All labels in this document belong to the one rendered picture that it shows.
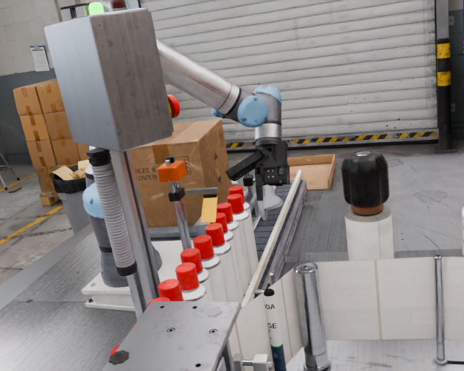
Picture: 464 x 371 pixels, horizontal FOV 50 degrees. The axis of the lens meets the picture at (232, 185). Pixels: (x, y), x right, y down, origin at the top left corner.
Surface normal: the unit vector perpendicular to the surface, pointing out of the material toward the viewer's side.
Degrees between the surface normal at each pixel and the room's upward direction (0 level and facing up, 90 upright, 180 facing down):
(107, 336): 0
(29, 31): 90
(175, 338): 0
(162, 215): 90
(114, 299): 90
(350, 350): 0
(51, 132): 91
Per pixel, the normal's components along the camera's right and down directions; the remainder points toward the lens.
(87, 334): -0.15, -0.94
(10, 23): -0.36, 0.35
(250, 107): 0.29, 0.25
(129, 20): 0.64, 0.14
